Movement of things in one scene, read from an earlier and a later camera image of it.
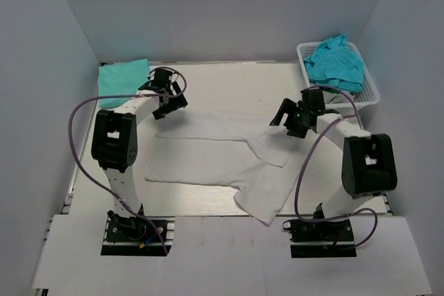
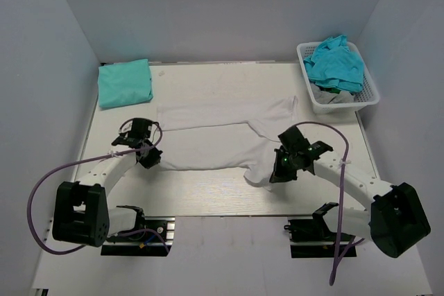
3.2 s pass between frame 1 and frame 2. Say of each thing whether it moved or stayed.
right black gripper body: moved
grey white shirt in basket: stayed
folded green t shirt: stayed
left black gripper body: moved
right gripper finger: moved
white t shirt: moved
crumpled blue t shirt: stayed
